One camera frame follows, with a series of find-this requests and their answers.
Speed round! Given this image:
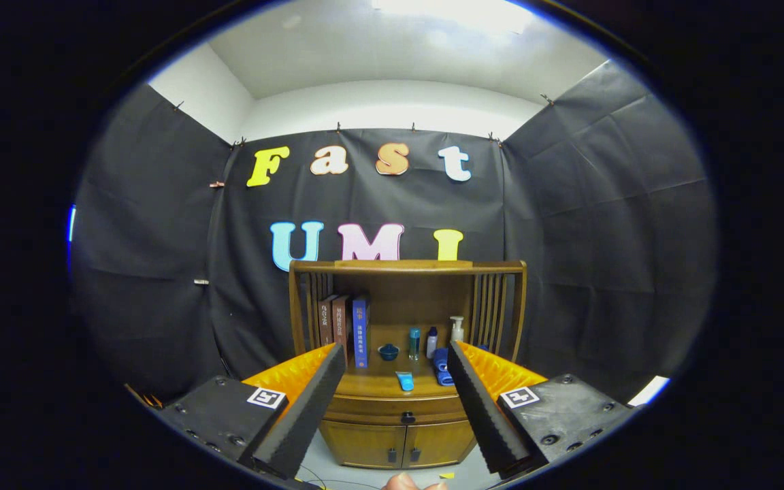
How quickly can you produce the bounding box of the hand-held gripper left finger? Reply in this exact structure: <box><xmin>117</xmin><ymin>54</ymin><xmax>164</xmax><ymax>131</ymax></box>
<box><xmin>158</xmin><ymin>342</ymin><xmax>347</xmax><ymax>481</ymax></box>

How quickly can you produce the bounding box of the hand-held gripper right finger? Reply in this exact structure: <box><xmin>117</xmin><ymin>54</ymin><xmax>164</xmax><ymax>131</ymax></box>
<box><xmin>446</xmin><ymin>340</ymin><xmax>640</xmax><ymax>477</ymax></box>

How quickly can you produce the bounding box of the wooden drawer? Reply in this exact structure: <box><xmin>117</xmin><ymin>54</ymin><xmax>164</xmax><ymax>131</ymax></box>
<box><xmin>324</xmin><ymin>395</ymin><xmax>469</xmax><ymax>428</ymax></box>

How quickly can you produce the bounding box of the wooden cabinet door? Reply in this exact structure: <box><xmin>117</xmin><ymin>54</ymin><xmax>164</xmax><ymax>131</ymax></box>
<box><xmin>319</xmin><ymin>421</ymin><xmax>406</xmax><ymax>469</ymax></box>
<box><xmin>402</xmin><ymin>421</ymin><xmax>478</xmax><ymax>469</ymax></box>

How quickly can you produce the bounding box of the wooden countertop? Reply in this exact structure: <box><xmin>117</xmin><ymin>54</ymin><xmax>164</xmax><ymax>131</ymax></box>
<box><xmin>334</xmin><ymin>323</ymin><xmax>464</xmax><ymax>401</ymax></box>

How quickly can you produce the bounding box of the wooden cabinet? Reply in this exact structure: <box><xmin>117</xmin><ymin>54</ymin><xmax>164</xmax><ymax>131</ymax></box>
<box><xmin>288</xmin><ymin>259</ymin><xmax>529</xmax><ymax>470</ymax></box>

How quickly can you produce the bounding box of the blue folded towel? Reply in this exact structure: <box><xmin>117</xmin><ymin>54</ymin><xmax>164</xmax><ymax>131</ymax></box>
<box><xmin>431</xmin><ymin>347</ymin><xmax>457</xmax><ymax>387</ymax></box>

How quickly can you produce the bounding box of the blue book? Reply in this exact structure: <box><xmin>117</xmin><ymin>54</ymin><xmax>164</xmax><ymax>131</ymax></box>
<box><xmin>352</xmin><ymin>297</ymin><xmax>372</xmax><ymax>370</ymax></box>

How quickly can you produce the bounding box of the dark brown book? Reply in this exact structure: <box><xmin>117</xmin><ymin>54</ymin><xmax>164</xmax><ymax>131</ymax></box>
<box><xmin>318</xmin><ymin>294</ymin><xmax>340</xmax><ymax>348</ymax></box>

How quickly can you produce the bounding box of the white flat panel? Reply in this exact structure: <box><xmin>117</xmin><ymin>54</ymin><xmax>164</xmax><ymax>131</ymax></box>
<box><xmin>627</xmin><ymin>376</ymin><xmax>671</xmax><ymax>408</ymax></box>

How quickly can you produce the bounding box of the black backdrop cloth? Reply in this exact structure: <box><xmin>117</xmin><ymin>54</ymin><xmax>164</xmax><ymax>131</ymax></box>
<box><xmin>71</xmin><ymin>58</ymin><xmax>718</xmax><ymax>409</ymax></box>

